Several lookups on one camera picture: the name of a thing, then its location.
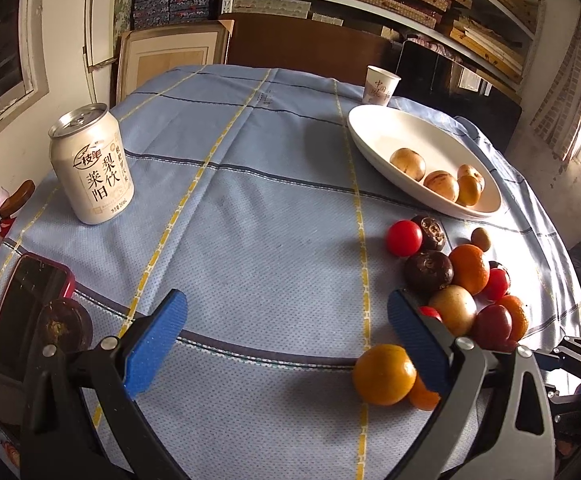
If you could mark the black glossy panel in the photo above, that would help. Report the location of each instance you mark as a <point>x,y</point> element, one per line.
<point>440,80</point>

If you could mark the white wall frame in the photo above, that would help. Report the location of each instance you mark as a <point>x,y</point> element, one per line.
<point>33,35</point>

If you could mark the stack of wooden boxes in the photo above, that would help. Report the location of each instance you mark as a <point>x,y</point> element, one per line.
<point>485,45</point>

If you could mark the red cherry tomato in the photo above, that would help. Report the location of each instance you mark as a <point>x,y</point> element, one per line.
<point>404,238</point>
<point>496,285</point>
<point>429,313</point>

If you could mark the brown wooden board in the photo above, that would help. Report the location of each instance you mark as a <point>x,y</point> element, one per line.
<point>310,45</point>

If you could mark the yellow-orange round fruit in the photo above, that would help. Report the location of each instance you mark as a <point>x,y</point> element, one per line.
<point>469,191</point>

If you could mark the small brown-green fruit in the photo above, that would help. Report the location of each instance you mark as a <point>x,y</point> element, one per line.
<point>481,239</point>

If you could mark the dark red plum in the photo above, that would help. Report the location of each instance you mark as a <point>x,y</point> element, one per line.
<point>493,327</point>

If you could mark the wooden picture frame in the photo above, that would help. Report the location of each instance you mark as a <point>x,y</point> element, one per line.
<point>170,60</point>

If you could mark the blue plaid tablecloth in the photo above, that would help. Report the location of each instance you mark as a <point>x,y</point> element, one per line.
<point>250,210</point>

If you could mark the phone with red case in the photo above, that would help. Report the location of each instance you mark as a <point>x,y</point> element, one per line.
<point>25,310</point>

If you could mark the white oval bowl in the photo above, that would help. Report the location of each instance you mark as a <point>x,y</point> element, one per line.
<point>420,145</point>

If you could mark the stack of blue patterned boxes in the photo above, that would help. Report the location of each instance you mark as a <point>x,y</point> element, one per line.
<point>170,5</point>

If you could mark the white paper cup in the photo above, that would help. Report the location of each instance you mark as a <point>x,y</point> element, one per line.
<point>380,87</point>

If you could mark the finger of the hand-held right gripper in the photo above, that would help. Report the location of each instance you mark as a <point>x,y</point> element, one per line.
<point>578,347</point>

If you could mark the dark purple round fruit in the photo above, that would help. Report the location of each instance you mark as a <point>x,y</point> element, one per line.
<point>433,231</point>
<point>63,325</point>
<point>428,273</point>
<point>498,264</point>

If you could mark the checkered curtain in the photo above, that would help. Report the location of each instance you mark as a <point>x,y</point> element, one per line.
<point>565,85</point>

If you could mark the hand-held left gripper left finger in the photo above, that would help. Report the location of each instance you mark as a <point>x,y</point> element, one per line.
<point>158,340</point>

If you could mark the tan round fruit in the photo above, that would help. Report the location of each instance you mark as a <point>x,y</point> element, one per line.
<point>408,164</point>
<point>453,310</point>
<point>471,170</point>
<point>441,186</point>

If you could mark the cream beverage can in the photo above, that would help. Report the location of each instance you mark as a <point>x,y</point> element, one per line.
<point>93,170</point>

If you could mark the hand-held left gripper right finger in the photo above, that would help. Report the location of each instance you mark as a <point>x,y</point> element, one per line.
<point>418,345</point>

